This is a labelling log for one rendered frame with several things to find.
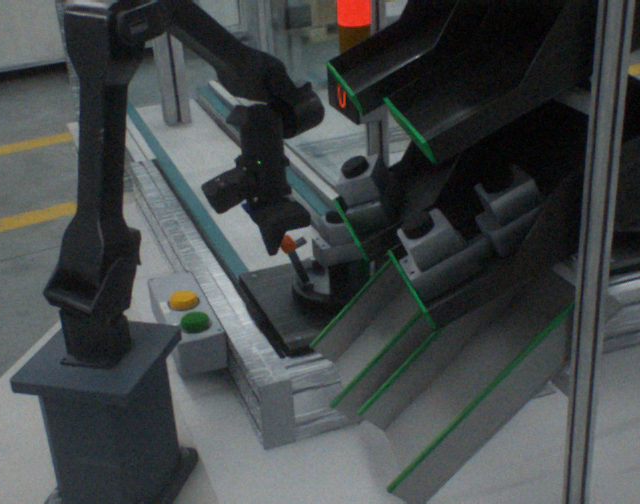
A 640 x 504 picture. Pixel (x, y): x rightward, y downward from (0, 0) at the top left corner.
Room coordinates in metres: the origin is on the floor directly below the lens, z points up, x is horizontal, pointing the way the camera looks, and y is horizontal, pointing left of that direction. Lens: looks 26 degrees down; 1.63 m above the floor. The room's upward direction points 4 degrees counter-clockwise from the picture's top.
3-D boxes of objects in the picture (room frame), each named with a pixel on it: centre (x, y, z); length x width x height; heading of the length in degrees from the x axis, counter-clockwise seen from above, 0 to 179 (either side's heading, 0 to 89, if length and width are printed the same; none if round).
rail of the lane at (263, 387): (1.41, 0.21, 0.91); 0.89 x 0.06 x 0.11; 19
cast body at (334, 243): (1.20, -0.03, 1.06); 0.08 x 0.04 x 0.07; 110
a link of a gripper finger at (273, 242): (1.15, 0.06, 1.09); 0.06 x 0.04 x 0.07; 109
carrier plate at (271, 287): (1.20, -0.02, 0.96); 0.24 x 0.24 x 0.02; 19
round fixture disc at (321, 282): (1.20, -0.02, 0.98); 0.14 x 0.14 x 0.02
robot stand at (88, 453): (0.92, 0.27, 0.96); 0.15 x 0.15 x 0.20; 73
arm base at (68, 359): (0.92, 0.26, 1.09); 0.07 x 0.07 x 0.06; 73
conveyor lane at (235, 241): (1.49, 0.05, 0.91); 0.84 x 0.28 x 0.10; 19
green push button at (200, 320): (1.14, 0.19, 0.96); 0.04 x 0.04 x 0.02
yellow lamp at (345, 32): (1.42, -0.07, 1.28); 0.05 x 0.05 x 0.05
